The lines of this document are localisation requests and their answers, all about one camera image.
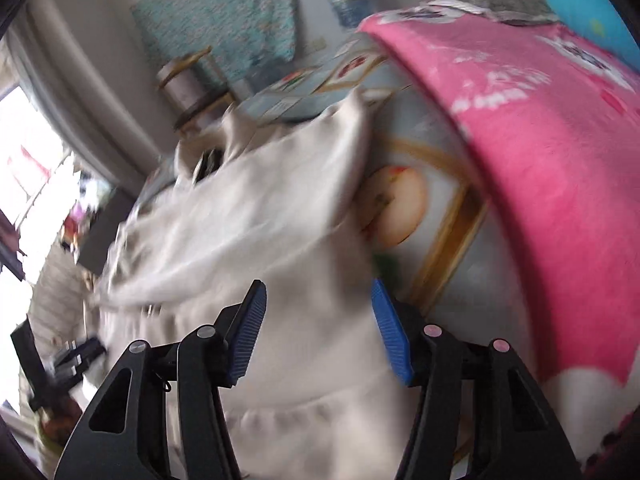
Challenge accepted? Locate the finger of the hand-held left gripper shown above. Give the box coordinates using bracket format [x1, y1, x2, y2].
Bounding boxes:
[52, 337, 107, 377]

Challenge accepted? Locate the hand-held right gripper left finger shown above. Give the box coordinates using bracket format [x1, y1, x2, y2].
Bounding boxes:
[54, 279, 268, 480]

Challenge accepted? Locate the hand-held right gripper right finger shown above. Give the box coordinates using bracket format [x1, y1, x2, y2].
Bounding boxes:
[370, 279, 584, 480]

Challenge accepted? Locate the beige zip jacket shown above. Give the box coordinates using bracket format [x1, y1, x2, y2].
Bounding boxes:
[95, 87, 476, 480]

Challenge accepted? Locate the dark low cabinet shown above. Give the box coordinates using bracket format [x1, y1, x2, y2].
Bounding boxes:
[75, 185, 138, 273]

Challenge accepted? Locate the fruit print bed sheet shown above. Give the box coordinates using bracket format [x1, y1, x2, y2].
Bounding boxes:
[135, 40, 551, 480]

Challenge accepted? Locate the wooden chair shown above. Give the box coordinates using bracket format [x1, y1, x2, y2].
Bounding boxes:
[157, 46, 238, 133]

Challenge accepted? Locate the pink printed blanket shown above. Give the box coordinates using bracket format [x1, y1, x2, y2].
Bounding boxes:
[360, 2, 640, 461]

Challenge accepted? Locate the pale pink cylinder box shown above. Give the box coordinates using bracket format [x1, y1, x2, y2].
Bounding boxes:
[159, 57, 206, 111]

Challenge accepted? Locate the grey curtain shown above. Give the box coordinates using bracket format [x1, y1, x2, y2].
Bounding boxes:
[10, 0, 171, 186]

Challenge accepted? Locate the blue water bottle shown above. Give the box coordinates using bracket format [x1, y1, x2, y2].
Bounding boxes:
[322, 0, 376, 28]

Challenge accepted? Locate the silver lace-edged cushion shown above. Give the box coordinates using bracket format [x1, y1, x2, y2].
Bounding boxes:
[450, 0, 561, 23]

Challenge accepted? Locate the blue pillow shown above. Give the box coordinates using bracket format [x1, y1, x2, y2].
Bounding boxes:
[544, 0, 640, 73]

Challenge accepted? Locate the teal floral wall cloth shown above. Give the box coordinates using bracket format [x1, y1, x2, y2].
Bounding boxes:
[131, 0, 313, 83]

